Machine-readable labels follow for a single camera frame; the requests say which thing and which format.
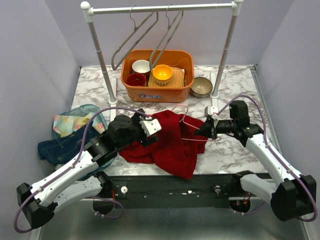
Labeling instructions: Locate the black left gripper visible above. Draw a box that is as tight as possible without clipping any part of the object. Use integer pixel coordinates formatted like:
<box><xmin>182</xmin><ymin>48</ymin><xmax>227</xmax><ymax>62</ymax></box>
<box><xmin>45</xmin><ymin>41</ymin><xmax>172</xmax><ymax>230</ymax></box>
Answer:
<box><xmin>116</xmin><ymin>109</ymin><xmax>159</xmax><ymax>150</ymax></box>

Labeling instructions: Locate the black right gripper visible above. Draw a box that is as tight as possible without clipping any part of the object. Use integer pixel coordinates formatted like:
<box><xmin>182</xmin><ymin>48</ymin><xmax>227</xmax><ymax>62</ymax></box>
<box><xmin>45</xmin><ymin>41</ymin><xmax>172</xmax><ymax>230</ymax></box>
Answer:
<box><xmin>193</xmin><ymin>117</ymin><xmax>237</xmax><ymax>140</ymax></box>

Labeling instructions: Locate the pink wire hanger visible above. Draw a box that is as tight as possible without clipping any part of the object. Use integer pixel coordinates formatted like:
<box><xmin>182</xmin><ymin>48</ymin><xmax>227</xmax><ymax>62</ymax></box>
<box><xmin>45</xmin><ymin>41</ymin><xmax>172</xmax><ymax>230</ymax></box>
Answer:
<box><xmin>171</xmin><ymin>103</ymin><xmax>222</xmax><ymax>142</ymax></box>

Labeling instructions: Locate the red skirt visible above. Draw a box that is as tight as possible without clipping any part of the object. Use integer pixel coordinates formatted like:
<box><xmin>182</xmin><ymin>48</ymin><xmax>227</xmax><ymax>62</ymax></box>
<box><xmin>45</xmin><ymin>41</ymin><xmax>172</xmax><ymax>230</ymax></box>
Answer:
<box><xmin>119</xmin><ymin>110</ymin><xmax>207</xmax><ymax>180</ymax></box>

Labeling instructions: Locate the blue denim skirt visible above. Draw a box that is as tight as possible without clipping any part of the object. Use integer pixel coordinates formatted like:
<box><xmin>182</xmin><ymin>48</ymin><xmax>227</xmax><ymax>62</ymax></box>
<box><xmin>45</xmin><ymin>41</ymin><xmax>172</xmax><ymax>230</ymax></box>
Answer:
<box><xmin>37</xmin><ymin>124</ymin><xmax>101</xmax><ymax>165</ymax></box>

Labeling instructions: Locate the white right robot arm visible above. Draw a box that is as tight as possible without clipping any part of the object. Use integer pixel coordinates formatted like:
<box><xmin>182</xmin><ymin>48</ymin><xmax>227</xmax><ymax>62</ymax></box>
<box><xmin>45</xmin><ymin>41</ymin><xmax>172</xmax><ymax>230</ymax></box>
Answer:
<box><xmin>194</xmin><ymin>100</ymin><xmax>318</xmax><ymax>222</ymax></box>

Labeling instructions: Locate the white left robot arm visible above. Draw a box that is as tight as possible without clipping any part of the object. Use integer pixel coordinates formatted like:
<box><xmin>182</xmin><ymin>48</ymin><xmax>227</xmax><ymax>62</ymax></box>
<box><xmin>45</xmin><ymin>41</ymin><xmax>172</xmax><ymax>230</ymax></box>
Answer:
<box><xmin>13</xmin><ymin>109</ymin><xmax>162</xmax><ymax>233</ymax></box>

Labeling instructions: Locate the grey hanger middle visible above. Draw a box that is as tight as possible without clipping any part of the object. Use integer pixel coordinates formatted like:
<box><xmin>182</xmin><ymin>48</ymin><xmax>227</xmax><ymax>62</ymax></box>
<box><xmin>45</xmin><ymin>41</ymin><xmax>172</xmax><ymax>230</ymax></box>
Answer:
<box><xmin>149</xmin><ymin>5</ymin><xmax>184</xmax><ymax>71</ymax></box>

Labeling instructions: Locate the grey hanger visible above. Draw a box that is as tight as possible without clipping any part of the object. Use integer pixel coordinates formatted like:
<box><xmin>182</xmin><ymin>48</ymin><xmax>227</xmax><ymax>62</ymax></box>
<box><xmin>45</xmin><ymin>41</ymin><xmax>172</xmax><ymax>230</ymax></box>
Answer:
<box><xmin>111</xmin><ymin>5</ymin><xmax>160</xmax><ymax>71</ymax></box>
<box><xmin>149</xmin><ymin>5</ymin><xmax>184</xmax><ymax>71</ymax></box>

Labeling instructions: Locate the grey hanger left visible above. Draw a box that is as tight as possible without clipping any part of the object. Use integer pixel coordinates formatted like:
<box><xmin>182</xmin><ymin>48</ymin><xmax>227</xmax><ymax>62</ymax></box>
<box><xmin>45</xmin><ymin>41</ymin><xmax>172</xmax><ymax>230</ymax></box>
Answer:
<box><xmin>111</xmin><ymin>5</ymin><xmax>160</xmax><ymax>71</ymax></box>

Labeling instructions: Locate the red cup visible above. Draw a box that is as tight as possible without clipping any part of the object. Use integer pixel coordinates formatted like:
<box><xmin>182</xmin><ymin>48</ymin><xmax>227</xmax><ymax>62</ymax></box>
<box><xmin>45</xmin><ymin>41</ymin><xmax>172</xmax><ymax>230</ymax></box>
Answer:
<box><xmin>126</xmin><ymin>73</ymin><xmax>147</xmax><ymax>87</ymax></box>

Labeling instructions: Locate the beige square plate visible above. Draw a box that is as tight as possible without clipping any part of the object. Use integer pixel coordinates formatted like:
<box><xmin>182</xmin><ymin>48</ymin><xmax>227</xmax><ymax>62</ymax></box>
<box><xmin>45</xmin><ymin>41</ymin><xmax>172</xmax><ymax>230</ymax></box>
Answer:
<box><xmin>147</xmin><ymin>67</ymin><xmax>185</xmax><ymax>88</ymax></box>

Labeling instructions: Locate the yellow bowl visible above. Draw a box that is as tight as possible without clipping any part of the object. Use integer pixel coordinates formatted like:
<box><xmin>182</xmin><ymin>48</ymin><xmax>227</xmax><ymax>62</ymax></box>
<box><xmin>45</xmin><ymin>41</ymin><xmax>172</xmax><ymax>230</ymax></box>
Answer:
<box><xmin>152</xmin><ymin>64</ymin><xmax>173</xmax><ymax>85</ymax></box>

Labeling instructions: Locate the clear blue plastic bin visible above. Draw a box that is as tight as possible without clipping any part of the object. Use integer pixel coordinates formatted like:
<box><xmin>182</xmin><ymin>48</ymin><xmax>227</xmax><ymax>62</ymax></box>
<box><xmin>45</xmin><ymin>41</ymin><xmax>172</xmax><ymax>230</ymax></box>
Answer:
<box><xmin>51</xmin><ymin>103</ymin><xmax>118</xmax><ymax>181</ymax></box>

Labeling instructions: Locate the orange plastic basin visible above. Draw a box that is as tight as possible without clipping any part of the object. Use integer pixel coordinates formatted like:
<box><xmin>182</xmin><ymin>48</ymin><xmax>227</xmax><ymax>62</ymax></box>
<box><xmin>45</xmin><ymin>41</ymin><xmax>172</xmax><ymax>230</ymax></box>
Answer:
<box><xmin>121</xmin><ymin>49</ymin><xmax>195</xmax><ymax>103</ymax></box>

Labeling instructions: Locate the floral cloth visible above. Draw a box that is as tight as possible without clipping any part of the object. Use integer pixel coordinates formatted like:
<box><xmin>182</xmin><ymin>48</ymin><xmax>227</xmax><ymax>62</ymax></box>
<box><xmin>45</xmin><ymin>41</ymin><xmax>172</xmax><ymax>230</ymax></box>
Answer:
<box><xmin>52</xmin><ymin>112</ymin><xmax>107</xmax><ymax>139</ymax></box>

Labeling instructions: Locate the white clothes rack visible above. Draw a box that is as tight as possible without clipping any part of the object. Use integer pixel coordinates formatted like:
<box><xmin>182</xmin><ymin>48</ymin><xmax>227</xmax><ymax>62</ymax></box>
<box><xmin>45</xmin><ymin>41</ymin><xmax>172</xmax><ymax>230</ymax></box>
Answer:
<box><xmin>80</xmin><ymin>0</ymin><xmax>245</xmax><ymax>126</ymax></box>

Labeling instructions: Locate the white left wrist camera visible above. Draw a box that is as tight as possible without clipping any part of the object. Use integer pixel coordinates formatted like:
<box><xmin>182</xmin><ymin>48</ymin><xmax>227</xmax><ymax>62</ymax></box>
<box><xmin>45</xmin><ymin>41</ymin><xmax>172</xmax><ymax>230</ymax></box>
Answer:
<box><xmin>140</xmin><ymin>116</ymin><xmax>162</xmax><ymax>137</ymax></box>

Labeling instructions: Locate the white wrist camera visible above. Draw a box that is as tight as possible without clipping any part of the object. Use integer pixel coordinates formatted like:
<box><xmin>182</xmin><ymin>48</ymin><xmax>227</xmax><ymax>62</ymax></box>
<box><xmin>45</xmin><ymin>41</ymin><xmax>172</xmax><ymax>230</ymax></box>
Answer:
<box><xmin>140</xmin><ymin>116</ymin><xmax>162</xmax><ymax>137</ymax></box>
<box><xmin>204</xmin><ymin>105</ymin><xmax>219</xmax><ymax>121</ymax></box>

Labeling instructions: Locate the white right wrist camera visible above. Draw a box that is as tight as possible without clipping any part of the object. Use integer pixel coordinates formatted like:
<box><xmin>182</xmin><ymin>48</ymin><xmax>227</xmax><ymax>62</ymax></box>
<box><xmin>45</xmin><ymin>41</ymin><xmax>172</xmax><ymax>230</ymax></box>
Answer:
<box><xmin>204</xmin><ymin>105</ymin><xmax>219</xmax><ymax>121</ymax></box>

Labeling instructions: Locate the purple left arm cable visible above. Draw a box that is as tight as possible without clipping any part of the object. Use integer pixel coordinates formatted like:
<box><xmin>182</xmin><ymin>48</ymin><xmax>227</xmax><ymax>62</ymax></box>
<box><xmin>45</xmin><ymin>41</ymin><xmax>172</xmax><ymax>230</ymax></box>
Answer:
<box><xmin>13</xmin><ymin>106</ymin><xmax>148</xmax><ymax>234</ymax></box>

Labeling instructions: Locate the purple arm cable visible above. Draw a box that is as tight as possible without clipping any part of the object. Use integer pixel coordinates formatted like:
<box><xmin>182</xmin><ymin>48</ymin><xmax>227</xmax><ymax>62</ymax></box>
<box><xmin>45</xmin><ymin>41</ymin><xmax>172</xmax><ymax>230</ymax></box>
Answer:
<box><xmin>216</xmin><ymin>94</ymin><xmax>319</xmax><ymax>222</ymax></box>
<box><xmin>13</xmin><ymin>106</ymin><xmax>148</xmax><ymax>234</ymax></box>

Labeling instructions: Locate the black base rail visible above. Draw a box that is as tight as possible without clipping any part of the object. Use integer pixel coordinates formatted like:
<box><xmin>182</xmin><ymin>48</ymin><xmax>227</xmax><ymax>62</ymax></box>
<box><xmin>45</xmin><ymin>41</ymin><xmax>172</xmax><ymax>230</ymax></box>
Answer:
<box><xmin>59</xmin><ymin>172</ymin><xmax>276</xmax><ymax>211</ymax></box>

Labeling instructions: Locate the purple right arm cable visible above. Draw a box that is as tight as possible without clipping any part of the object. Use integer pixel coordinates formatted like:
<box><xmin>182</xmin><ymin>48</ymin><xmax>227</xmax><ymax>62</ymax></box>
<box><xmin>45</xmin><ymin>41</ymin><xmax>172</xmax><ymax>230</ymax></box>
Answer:
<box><xmin>216</xmin><ymin>94</ymin><xmax>319</xmax><ymax>222</ymax></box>

